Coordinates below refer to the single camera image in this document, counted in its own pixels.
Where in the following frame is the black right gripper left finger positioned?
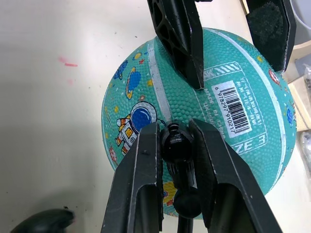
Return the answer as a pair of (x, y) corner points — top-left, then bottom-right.
(100, 121), (164, 233)

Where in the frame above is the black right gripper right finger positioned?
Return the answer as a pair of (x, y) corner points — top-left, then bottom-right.
(189, 118), (284, 233)

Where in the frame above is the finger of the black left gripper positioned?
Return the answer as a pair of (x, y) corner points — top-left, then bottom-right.
(244, 0), (298, 73)
(146, 0), (205, 91)

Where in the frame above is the black hand pump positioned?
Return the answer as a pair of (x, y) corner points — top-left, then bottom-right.
(159, 119), (203, 233)

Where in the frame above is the teal astronaut print ball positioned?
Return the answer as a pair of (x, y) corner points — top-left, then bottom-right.
(101, 27), (298, 220)

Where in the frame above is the grey round container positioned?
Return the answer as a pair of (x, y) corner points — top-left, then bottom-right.
(291, 0), (311, 47)

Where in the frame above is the clear plastic parts bag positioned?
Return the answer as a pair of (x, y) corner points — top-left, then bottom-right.
(301, 64), (311, 94)
(298, 131), (311, 152)

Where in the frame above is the beige cardboard box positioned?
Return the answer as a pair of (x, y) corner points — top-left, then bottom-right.
(286, 43), (311, 133)

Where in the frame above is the black rounded object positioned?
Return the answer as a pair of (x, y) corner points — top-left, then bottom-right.
(9, 208), (76, 233)

